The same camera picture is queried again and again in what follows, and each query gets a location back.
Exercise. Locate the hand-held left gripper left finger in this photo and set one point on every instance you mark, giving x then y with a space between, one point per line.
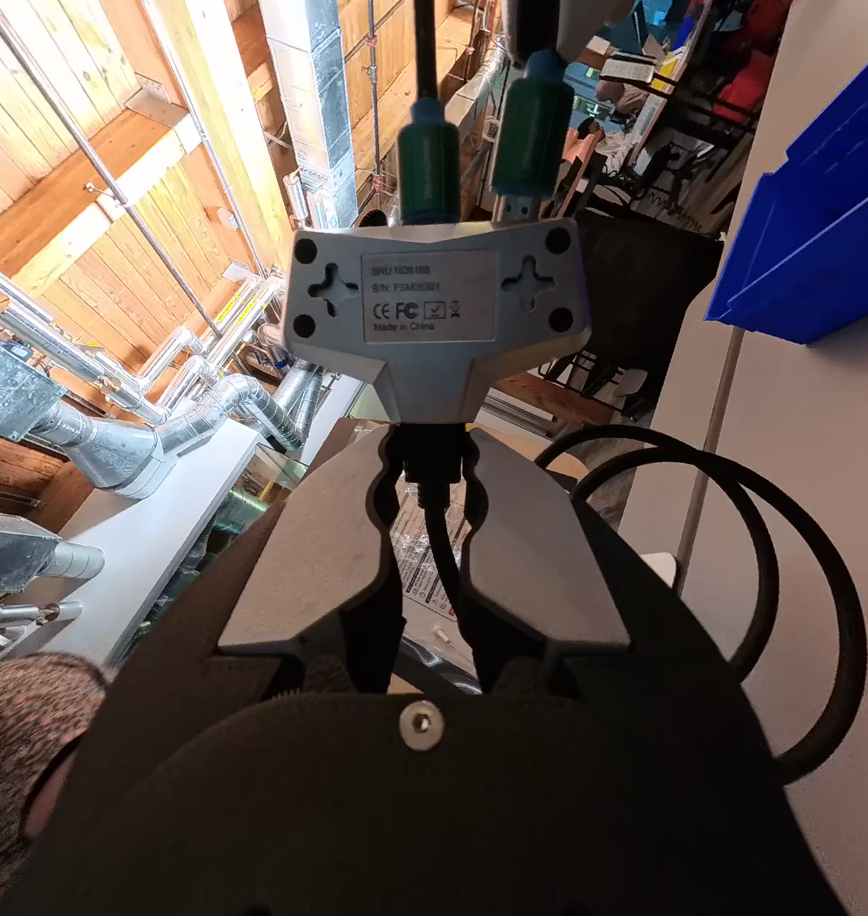
312 565

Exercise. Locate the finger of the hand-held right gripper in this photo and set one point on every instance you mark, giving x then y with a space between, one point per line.
591 25

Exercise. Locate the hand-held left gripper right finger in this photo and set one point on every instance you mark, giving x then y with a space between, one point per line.
541 565

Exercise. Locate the blue storage bin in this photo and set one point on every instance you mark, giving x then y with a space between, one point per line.
820 272

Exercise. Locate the storage shelf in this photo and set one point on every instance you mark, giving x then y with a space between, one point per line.
734 79

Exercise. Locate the bundle of silver insulated pipes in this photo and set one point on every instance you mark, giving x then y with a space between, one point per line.
169 350

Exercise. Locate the silver ventilation duct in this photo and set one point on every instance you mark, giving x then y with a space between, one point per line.
105 444

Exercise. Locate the rectangular metal duct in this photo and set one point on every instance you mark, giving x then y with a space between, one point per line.
319 107

